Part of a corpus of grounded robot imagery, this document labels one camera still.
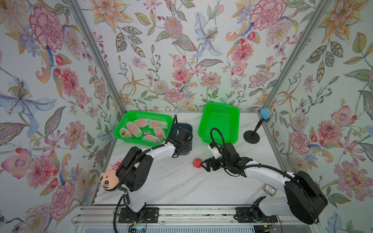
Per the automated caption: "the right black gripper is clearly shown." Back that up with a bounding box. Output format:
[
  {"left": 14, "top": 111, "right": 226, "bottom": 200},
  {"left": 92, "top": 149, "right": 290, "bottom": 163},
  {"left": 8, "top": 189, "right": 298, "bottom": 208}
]
[{"left": 200, "top": 154, "right": 232, "bottom": 171}]

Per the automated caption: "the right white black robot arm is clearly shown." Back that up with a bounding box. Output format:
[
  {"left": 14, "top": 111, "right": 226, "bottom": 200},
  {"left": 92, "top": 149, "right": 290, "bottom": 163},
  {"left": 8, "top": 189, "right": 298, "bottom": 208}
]
[{"left": 201, "top": 138, "right": 328, "bottom": 225}]

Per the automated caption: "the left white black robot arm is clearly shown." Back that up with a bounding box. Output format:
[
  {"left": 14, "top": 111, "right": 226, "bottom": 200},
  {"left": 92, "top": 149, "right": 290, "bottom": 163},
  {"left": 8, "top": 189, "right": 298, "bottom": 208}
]
[{"left": 116, "top": 115, "right": 193, "bottom": 213}]

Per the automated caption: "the dark teal plastic bin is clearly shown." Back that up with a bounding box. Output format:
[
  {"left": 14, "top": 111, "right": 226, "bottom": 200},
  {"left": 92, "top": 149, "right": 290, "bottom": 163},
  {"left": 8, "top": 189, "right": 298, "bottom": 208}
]
[{"left": 170, "top": 123, "right": 193, "bottom": 155}]

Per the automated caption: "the left green plastic basket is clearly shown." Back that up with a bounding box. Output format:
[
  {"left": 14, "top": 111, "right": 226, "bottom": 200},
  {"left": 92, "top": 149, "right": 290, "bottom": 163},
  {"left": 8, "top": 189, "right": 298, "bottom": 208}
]
[{"left": 114, "top": 111, "right": 173, "bottom": 146}]

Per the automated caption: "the green plastic basket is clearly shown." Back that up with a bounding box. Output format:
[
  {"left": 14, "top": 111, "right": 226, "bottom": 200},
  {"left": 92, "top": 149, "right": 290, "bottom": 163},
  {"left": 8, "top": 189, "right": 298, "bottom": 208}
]
[
  {"left": 198, "top": 102, "right": 240, "bottom": 144},
  {"left": 114, "top": 111, "right": 173, "bottom": 146}
]

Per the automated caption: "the blue microphone on black stand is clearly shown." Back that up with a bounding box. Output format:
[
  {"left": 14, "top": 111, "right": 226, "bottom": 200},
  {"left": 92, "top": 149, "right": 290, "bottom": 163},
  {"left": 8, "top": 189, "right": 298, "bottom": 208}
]
[{"left": 243, "top": 108, "right": 270, "bottom": 144}]

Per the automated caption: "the right green plastic basket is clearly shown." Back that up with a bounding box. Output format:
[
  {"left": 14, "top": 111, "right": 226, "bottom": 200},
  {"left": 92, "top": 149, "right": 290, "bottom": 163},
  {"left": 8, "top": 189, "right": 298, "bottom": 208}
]
[{"left": 198, "top": 102, "right": 240, "bottom": 144}]

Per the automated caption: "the small framed card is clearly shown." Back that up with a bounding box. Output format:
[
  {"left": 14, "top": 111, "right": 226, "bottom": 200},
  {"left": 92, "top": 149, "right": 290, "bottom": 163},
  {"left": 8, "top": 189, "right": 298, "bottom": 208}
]
[{"left": 263, "top": 184, "right": 277, "bottom": 196}]

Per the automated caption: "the pink plush toy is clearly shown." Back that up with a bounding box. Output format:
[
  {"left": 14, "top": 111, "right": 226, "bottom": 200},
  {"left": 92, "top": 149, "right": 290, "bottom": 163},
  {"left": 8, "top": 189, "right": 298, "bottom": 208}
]
[{"left": 99, "top": 161, "right": 121, "bottom": 191}]

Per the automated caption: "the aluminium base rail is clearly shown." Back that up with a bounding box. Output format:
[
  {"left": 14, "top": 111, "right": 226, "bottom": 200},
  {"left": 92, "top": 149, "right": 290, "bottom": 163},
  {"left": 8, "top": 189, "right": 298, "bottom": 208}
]
[{"left": 71, "top": 205, "right": 309, "bottom": 228}]

